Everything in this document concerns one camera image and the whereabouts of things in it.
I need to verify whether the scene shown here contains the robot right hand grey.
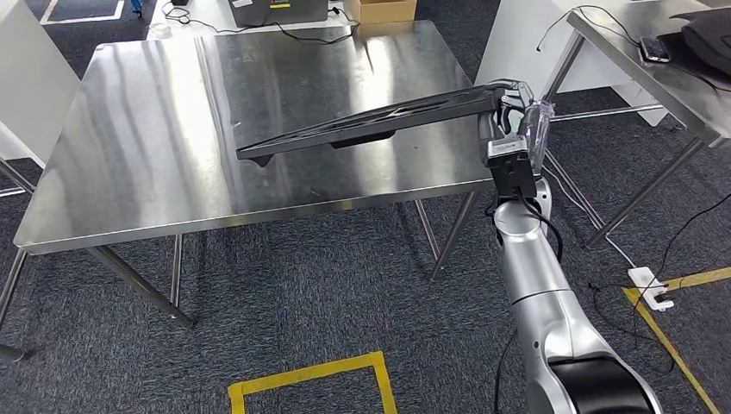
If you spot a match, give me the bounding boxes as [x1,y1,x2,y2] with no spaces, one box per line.
[478,78,556,173]

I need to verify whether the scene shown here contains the black slotted plate part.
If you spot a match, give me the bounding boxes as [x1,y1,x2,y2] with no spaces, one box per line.
[235,84,509,168]

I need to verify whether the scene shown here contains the stainless steel workbench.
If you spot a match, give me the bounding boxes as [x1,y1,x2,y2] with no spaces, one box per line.
[0,20,499,362]

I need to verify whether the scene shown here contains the clear plastic hand wrap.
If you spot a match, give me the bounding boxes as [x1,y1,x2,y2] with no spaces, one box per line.
[522,99,556,173]

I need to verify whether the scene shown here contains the white partition panel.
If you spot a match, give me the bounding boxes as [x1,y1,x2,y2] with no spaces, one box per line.
[475,0,669,128]
[0,0,82,170]

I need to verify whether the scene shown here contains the stainless steel side table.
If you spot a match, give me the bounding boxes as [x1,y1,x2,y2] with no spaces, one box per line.
[539,5,731,249]

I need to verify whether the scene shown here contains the black smartphone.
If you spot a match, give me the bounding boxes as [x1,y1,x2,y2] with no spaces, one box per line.
[638,35,672,65]

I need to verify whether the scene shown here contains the white power strip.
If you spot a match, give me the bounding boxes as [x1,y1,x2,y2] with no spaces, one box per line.
[627,267,676,312]

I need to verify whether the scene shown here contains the cardboard box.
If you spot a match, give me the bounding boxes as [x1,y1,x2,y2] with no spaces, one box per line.
[348,0,418,26]

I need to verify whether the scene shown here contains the grey equipment case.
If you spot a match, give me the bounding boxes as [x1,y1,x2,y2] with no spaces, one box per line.
[227,0,331,28]

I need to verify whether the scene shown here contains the white table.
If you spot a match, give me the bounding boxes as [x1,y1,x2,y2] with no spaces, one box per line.
[145,0,366,41]

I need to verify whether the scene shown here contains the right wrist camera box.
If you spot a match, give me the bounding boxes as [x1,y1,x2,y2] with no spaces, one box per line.
[485,135,539,200]

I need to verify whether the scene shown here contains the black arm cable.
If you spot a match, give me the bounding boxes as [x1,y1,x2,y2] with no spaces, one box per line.
[484,191,565,414]

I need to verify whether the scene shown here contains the white floor cable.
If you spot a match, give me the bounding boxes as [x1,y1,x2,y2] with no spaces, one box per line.
[540,162,638,271]

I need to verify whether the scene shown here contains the black floor cable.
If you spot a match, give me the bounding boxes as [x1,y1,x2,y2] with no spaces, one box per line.
[588,191,731,375]

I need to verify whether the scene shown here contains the black thin cable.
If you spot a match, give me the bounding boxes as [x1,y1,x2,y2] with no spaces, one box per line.
[161,1,362,46]

